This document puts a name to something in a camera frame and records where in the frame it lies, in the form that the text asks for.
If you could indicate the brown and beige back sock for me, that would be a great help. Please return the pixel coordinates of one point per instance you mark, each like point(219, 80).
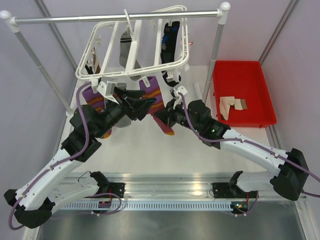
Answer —
point(95, 61)

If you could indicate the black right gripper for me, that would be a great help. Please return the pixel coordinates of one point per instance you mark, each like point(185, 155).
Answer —
point(167, 116)

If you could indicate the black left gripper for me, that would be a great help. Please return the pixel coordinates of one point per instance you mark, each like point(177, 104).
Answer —
point(139, 110)

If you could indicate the silver and white clothes rack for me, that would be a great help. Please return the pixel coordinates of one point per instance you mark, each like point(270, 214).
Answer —
point(147, 83)

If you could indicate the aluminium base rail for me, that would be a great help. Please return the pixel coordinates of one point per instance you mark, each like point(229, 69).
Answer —
point(152, 187)

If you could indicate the red plastic bin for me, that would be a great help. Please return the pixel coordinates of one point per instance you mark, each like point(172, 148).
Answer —
point(243, 80)

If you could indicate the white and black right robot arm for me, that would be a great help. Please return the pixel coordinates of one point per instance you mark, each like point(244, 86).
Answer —
point(285, 172)

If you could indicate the white slotted cable duct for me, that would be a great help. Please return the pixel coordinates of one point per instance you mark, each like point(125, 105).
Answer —
point(137, 205)

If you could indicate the grey sock back row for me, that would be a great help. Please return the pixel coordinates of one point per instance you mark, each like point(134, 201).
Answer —
point(125, 45)

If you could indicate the white plastic clip hanger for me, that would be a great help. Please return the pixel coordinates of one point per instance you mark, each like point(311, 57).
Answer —
point(169, 13)

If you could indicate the black sock back left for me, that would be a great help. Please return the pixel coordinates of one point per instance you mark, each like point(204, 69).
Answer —
point(89, 67)

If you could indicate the grey sock with black stripes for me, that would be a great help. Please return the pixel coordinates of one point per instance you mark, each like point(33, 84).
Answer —
point(124, 121)

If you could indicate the black and blue patterned sock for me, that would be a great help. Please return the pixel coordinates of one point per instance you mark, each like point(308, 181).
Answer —
point(169, 41)

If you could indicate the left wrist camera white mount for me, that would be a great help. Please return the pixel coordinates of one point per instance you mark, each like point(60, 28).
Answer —
point(107, 88)

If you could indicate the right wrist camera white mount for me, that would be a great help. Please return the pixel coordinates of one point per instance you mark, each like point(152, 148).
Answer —
point(176, 93)

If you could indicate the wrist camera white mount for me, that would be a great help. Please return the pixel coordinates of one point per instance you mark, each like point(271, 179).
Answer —
point(176, 93)
point(107, 88)

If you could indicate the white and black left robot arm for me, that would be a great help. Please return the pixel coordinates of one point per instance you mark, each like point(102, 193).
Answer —
point(35, 203)

